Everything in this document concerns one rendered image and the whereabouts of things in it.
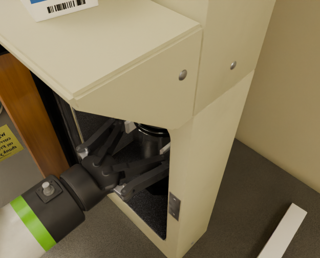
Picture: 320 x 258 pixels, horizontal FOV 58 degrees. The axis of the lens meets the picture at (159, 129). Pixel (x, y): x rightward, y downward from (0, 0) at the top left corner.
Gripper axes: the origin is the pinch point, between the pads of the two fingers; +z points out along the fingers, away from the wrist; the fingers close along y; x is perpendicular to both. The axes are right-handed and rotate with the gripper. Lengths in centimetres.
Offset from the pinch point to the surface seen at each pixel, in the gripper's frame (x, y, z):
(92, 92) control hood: -31.0, -14.8, -20.2
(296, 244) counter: 25.6, -31.7, 13.1
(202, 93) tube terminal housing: -24.1, -14.9, -9.2
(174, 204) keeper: -1.5, -13.5, -10.2
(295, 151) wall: 20.1, -18.9, 32.9
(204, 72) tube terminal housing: -26.6, -14.9, -9.4
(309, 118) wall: 8.0, -18.0, 32.9
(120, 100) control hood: -29.2, -14.9, -18.4
